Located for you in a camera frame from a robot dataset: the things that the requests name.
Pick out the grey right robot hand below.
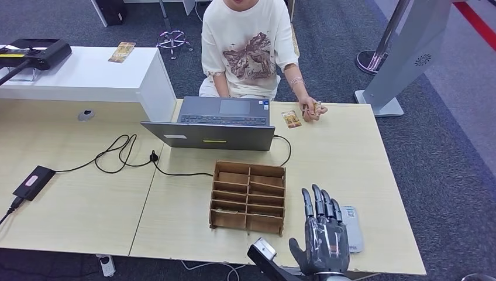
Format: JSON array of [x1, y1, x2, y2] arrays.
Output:
[[288, 184, 351, 277]]

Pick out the person's left hand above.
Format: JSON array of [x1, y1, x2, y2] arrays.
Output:
[[298, 96, 328, 124]]

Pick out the wooden card organizer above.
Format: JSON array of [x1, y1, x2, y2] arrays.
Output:
[[208, 160, 287, 237]]

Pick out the white card reader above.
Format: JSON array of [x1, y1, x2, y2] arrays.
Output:
[[340, 205, 365, 253]]

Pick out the person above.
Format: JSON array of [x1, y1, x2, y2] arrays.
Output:
[[198, 0, 328, 124]]

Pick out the tan chair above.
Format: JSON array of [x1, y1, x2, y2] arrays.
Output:
[[287, 0, 301, 59]]

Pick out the grey laptop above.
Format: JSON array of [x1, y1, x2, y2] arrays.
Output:
[[140, 96, 276, 152]]

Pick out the silver kiosk stand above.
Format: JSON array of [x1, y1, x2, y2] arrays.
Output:
[[354, 0, 454, 118]]

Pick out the chrome chair base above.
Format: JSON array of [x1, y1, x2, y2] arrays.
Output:
[[156, 30, 194, 61]]

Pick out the patterned brochure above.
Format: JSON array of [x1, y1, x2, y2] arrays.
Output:
[[108, 42, 136, 64]]

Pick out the black box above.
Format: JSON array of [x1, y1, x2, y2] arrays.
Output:
[[95, 0, 128, 27]]

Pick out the white power strip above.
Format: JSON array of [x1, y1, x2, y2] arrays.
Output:
[[96, 253, 116, 278]]

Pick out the white counter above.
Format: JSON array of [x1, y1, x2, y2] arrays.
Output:
[[0, 46, 178, 124]]

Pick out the black printer device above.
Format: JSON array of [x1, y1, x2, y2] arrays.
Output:
[[0, 37, 73, 72]]

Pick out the black power adapter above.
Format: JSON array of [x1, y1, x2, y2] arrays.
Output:
[[12, 166, 56, 201]]

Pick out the clear acrylic stand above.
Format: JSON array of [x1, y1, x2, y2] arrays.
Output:
[[4, 66, 40, 83]]

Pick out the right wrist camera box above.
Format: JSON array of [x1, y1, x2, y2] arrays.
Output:
[[247, 237, 307, 281]]

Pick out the chrome stanchion post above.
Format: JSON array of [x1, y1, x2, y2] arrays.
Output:
[[356, 0, 412, 76]]

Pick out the white cable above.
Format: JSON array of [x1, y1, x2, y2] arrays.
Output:
[[180, 261, 247, 281]]

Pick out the white table frame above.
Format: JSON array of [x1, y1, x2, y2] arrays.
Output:
[[90, 0, 197, 28]]

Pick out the black laptop cable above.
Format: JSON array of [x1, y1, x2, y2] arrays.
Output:
[[54, 133, 292, 177]]

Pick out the black power cord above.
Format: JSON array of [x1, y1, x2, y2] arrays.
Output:
[[0, 197, 25, 226]]

